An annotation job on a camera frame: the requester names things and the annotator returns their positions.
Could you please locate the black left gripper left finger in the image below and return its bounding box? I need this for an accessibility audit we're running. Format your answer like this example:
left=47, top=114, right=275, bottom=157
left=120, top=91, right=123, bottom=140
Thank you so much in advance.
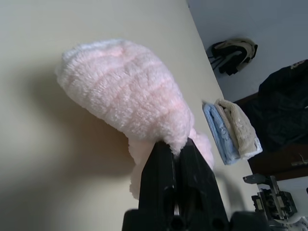
left=138, top=141, right=178, bottom=214

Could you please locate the pink towel with white trim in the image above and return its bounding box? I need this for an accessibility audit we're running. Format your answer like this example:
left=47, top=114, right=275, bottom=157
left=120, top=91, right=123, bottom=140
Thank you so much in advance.
left=55, top=38, right=216, bottom=200

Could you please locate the black and beige hanging bag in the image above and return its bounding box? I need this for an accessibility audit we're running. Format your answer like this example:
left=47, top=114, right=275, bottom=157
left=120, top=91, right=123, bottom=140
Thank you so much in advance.
left=208, top=38, right=258, bottom=77

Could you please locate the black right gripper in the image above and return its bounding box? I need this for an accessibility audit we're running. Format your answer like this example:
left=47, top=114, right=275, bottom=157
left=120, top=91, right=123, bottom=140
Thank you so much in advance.
left=242, top=174, right=299, bottom=218

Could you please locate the beige folded towel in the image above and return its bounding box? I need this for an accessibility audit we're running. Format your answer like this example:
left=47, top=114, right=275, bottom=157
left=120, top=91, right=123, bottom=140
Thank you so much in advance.
left=214, top=98, right=263, bottom=161

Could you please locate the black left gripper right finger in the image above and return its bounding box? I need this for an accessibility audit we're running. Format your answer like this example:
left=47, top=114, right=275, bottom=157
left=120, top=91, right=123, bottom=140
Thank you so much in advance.
left=177, top=139, right=227, bottom=215

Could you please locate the black jacket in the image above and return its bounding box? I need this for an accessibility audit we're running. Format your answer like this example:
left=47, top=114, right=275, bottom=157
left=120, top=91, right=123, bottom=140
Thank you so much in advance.
left=258, top=59, right=308, bottom=153

